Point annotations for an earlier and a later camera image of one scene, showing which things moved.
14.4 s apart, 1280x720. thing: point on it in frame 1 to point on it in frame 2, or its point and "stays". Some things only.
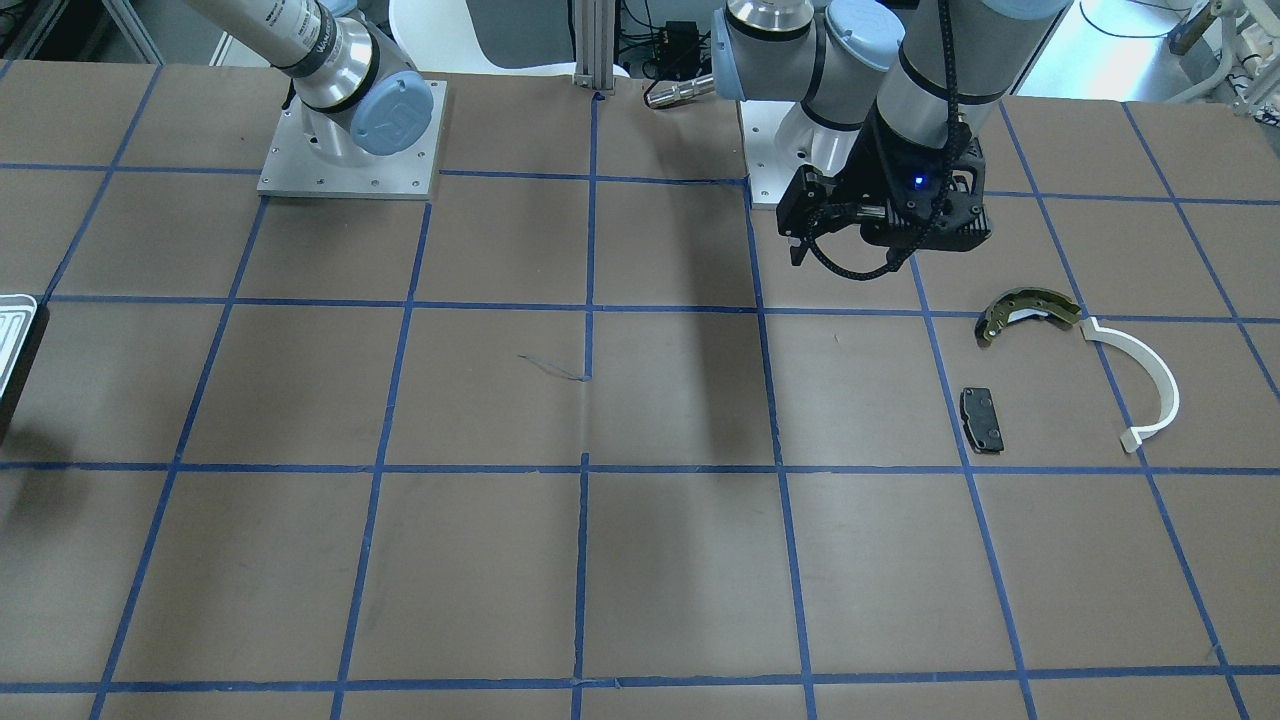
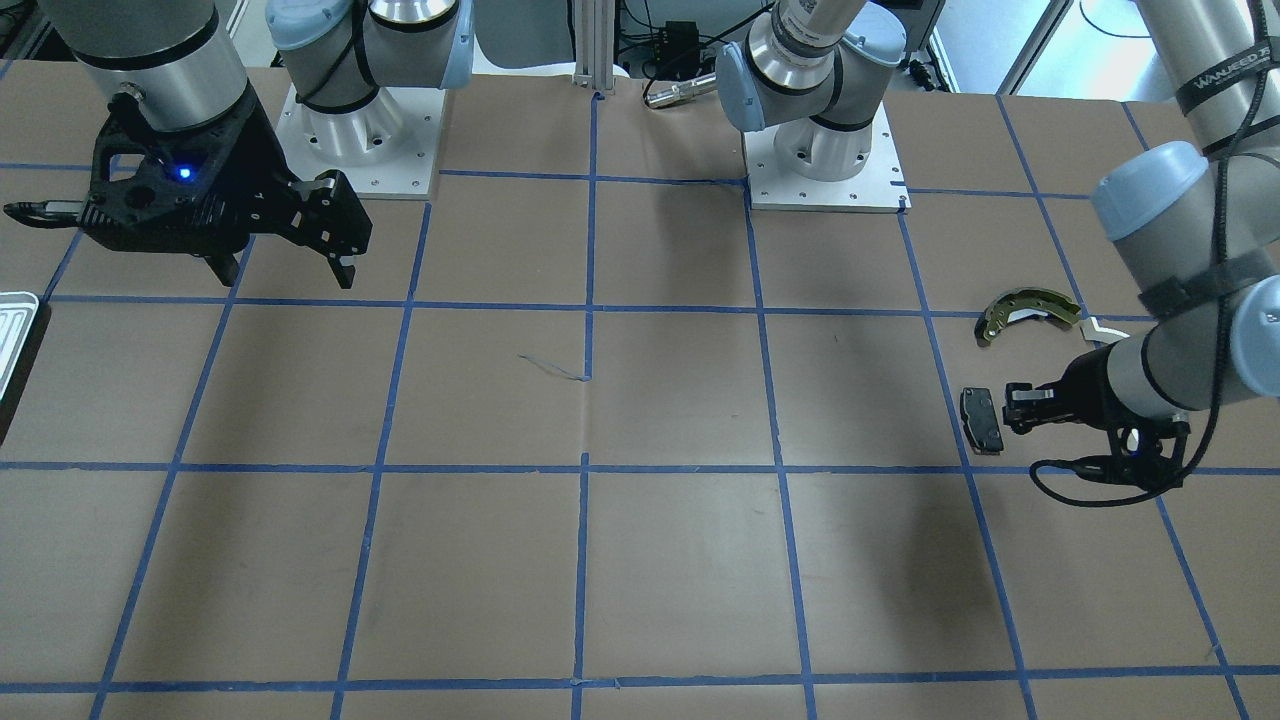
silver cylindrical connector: (696, 86) stays
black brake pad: (981, 420) stays
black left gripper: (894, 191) to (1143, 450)
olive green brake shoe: (1021, 303) stays
